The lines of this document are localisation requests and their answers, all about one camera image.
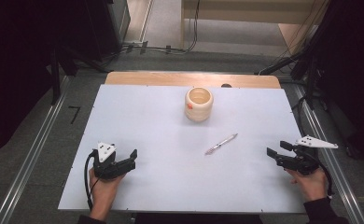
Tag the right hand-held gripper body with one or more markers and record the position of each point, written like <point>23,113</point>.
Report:
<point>303,158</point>

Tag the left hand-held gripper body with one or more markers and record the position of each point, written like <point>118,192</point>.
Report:
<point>106,166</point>

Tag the person's right hand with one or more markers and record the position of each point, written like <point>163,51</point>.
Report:
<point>310,183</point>

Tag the person's left hand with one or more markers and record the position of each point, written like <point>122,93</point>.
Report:
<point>104,193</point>

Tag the white table cover board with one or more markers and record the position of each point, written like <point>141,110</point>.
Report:
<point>170,174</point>

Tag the clear ballpoint pen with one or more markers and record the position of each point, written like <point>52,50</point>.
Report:
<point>221,144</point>

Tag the beige ribbed cup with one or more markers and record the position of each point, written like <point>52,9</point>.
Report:
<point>198,104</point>

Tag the black stand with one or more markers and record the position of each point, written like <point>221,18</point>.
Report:
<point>57,71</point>
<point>307,62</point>

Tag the dark cabinet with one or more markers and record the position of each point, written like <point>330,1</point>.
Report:
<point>108,21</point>

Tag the light wooden furniture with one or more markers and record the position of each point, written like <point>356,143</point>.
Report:
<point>248,12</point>

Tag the metal floor rail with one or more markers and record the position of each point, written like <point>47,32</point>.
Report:
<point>34,149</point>
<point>326,149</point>

